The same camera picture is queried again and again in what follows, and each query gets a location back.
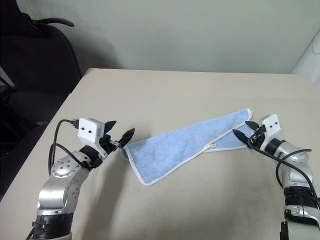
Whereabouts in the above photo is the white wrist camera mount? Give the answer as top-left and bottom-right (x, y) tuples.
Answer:
(77, 117), (109, 159)
(260, 113), (281, 151)

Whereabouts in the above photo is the white rounded object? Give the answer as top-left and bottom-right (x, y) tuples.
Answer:
(290, 30), (320, 84)

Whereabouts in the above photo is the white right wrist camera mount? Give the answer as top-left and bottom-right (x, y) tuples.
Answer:
(260, 113), (281, 151)

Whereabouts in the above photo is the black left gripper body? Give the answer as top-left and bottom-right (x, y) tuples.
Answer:
(99, 134), (120, 157)

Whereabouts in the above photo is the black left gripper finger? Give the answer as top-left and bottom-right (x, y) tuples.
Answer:
(103, 120), (118, 138)
(117, 127), (136, 149)

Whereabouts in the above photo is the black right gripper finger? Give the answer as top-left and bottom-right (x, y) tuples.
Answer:
(244, 120), (261, 131)
(232, 128), (251, 145)

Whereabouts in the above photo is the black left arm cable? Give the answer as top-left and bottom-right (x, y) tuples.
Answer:
(48, 119), (87, 177)

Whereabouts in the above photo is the light blue towel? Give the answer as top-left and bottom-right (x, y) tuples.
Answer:
(120, 108), (255, 187)

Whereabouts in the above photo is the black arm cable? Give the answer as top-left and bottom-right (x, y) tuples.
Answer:
(249, 141), (320, 201)
(48, 119), (87, 177)

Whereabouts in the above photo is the black office chair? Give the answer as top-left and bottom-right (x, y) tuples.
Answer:
(0, 0), (84, 156)

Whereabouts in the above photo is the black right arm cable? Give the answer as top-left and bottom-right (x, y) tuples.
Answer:
(249, 141), (320, 201)

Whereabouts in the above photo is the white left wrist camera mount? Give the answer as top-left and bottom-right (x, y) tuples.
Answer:
(77, 117), (109, 159)

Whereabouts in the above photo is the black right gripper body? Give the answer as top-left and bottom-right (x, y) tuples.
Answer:
(246, 124), (267, 150)

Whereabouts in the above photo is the small black block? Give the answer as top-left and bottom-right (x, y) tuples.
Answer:
(279, 220), (289, 240)

